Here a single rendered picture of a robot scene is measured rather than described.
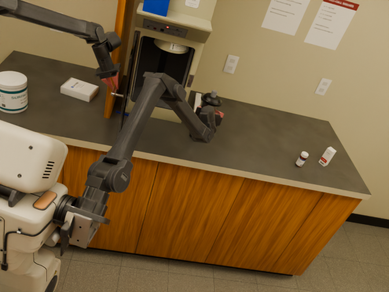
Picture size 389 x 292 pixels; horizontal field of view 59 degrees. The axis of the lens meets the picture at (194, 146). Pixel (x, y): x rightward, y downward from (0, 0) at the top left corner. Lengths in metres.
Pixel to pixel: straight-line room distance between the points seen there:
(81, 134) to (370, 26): 1.72
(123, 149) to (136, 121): 0.10
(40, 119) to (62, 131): 0.13
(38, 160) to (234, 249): 1.57
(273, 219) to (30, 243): 1.41
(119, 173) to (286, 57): 1.50
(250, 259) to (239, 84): 1.12
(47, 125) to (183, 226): 0.93
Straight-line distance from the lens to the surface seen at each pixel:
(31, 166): 0.93
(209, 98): 1.68
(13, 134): 0.95
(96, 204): 0.99
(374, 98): 2.61
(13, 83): 1.72
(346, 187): 2.00
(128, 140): 1.05
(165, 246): 2.20
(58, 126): 1.71
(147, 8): 1.52
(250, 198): 1.90
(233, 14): 2.09
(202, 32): 1.55
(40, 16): 1.31
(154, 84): 1.13
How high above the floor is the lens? 1.97
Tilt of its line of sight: 36 degrees down
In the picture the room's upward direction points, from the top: 19 degrees clockwise
